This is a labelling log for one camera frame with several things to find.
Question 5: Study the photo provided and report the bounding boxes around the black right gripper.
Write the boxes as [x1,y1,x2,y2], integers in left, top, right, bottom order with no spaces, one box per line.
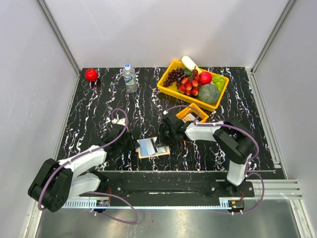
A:
[154,124,176,148]

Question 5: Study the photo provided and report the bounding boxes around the white credit card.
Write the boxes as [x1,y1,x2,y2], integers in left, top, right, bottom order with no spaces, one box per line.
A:
[139,137,158,156]

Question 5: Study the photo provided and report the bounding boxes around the credit card stack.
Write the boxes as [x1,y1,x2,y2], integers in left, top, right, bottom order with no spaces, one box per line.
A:
[182,114,196,122]

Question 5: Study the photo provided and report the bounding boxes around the beige leather card holder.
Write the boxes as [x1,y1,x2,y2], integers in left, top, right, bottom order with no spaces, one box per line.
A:
[135,137,170,159]

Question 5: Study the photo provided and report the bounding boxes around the small yellow card bin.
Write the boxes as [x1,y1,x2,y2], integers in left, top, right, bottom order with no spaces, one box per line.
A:
[176,103,209,123]

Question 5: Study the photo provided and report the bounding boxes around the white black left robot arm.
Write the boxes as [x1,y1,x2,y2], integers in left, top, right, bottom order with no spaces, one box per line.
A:
[27,119,136,212]

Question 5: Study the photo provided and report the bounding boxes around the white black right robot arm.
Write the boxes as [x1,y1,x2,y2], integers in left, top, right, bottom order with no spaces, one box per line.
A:
[154,113,259,196]

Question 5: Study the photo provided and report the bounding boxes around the large yellow fruit tray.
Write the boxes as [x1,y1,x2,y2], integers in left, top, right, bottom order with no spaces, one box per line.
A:
[157,60,229,111]

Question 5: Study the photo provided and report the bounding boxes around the red cherry bunch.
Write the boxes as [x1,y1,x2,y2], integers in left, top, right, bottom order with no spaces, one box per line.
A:
[177,69,200,98]

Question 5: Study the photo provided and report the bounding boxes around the green netted melon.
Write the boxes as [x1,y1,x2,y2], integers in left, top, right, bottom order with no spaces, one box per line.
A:
[198,83,220,105]

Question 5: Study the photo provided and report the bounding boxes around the purple grape bunch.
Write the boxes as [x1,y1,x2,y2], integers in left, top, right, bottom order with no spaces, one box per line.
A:
[163,67,186,88]

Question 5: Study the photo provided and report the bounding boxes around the red apple in tray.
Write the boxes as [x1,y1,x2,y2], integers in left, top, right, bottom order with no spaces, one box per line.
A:
[199,71,212,85]

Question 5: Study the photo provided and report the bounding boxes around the green leafy vegetable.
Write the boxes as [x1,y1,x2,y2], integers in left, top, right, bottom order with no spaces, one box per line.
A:
[211,74,225,93]

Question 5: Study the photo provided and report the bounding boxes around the white radish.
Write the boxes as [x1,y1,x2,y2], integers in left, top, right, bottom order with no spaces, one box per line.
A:
[181,56,199,70]

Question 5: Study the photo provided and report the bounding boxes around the clear plastic water bottle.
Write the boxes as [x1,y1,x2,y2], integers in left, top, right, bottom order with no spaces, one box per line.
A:
[122,63,137,93]

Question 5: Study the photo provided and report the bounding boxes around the red apple on table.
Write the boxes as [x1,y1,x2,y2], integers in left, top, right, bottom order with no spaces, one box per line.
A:
[85,68,99,82]

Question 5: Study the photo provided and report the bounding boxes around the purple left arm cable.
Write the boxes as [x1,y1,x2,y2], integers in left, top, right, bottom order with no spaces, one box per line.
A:
[37,108,139,224]

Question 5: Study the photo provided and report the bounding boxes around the aluminium frame rail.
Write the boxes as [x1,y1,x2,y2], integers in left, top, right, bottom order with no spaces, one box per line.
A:
[35,0,81,75]

